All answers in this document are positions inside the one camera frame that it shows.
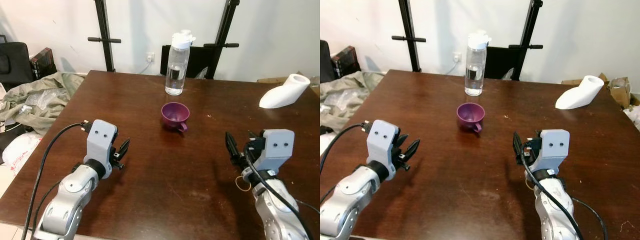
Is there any white plastic scoop-shaped vessel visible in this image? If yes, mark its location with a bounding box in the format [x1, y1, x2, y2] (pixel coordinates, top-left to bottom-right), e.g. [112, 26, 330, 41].
[554, 75, 605, 111]
[258, 73, 311, 110]

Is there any purple plastic cup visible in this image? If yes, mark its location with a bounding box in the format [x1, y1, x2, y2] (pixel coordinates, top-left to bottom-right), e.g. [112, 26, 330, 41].
[456, 102, 486, 134]
[160, 102, 191, 133]

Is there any white plastic bag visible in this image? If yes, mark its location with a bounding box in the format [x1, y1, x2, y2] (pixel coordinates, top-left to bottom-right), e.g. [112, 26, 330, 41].
[320, 131, 338, 157]
[1, 131, 44, 167]

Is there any olive crumpled cloth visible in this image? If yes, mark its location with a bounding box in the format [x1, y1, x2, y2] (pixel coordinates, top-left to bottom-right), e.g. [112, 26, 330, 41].
[320, 70, 387, 133]
[0, 71, 86, 135]

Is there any open brown cardboard box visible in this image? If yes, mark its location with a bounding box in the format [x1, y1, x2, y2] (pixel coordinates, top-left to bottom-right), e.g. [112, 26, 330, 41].
[257, 71, 321, 98]
[560, 72, 640, 109]

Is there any black flat case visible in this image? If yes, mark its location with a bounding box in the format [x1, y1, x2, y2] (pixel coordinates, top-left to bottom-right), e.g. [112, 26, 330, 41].
[159, 44, 222, 79]
[483, 45, 527, 81]

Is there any clear white-capped water bottle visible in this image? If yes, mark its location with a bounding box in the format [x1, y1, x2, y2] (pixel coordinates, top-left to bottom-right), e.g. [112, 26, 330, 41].
[164, 29, 197, 96]
[464, 29, 492, 97]

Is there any dark red-edged box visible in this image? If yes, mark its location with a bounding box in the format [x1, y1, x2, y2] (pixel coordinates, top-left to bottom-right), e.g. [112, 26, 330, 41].
[28, 47, 57, 81]
[330, 45, 362, 79]

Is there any black bag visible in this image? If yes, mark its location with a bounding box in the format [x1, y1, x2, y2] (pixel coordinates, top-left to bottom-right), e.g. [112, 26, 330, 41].
[320, 39, 337, 84]
[0, 35, 34, 92]

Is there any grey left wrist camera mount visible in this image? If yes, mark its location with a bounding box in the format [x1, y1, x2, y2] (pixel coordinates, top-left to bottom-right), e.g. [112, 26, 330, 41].
[85, 119, 119, 167]
[366, 119, 400, 169]

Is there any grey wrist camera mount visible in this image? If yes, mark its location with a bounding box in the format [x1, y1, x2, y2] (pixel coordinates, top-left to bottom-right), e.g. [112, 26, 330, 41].
[254, 129, 296, 174]
[85, 119, 119, 167]
[366, 119, 400, 169]
[538, 129, 571, 174]

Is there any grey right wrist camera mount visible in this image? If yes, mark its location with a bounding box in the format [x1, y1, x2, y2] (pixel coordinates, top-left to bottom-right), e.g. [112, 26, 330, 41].
[254, 129, 296, 174]
[538, 129, 571, 174]

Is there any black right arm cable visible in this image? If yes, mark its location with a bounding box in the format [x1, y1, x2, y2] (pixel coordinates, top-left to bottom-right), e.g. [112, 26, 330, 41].
[243, 148, 321, 240]
[520, 142, 610, 240]

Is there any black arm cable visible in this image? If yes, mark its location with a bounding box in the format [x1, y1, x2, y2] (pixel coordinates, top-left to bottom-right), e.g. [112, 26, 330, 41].
[520, 142, 610, 240]
[320, 122, 372, 171]
[243, 148, 321, 240]
[21, 121, 92, 240]

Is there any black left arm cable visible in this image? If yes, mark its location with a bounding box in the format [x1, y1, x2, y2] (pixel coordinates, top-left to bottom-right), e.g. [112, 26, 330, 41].
[21, 121, 92, 240]
[320, 122, 372, 171]

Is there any black stand pole with handle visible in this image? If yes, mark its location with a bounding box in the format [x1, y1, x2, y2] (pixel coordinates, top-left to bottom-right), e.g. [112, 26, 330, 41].
[508, 0, 545, 81]
[87, 0, 122, 73]
[391, 0, 427, 73]
[203, 0, 241, 80]

